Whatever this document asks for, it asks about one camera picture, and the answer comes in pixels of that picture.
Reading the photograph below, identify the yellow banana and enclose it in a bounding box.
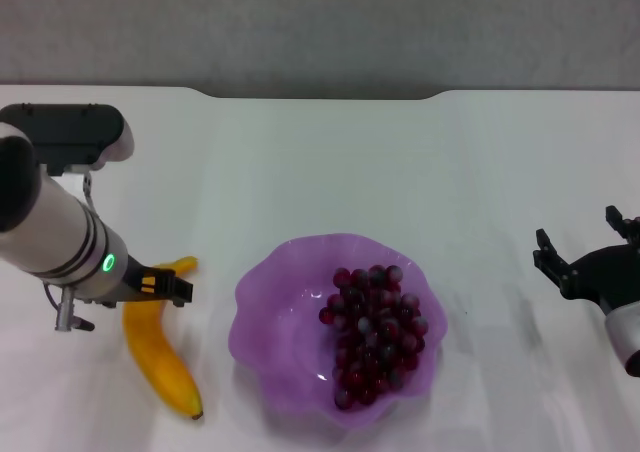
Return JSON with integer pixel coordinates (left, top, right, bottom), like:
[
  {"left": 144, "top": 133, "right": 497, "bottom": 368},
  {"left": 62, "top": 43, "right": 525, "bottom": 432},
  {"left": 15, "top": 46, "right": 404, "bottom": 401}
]
[{"left": 122, "top": 255, "right": 205, "bottom": 421}]

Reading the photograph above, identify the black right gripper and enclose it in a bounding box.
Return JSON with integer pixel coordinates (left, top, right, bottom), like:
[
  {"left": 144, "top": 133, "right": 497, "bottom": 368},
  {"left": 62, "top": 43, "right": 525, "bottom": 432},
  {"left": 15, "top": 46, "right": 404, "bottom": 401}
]
[{"left": 531, "top": 204, "right": 640, "bottom": 318}]

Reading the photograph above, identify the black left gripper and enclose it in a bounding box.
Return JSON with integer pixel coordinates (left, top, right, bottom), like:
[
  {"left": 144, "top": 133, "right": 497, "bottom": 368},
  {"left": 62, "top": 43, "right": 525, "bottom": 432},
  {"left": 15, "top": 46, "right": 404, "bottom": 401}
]
[{"left": 118, "top": 253, "right": 195, "bottom": 308}]

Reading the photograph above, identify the purple wavy plastic bowl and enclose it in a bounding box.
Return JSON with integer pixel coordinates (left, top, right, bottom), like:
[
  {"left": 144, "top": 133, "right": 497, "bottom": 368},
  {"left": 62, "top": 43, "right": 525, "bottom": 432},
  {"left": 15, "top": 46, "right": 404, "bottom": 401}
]
[{"left": 228, "top": 232, "right": 449, "bottom": 429}]

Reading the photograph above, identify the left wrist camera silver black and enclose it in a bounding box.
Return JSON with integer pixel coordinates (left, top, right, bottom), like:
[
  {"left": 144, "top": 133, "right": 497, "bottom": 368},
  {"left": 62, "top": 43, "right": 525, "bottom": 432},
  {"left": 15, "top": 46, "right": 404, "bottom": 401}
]
[{"left": 0, "top": 103, "right": 136, "bottom": 208}]

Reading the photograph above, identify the dark red grape bunch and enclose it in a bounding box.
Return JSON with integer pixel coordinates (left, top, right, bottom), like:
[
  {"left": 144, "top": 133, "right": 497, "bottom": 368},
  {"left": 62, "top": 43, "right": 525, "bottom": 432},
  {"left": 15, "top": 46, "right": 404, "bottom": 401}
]
[{"left": 319, "top": 265, "right": 431, "bottom": 412}]

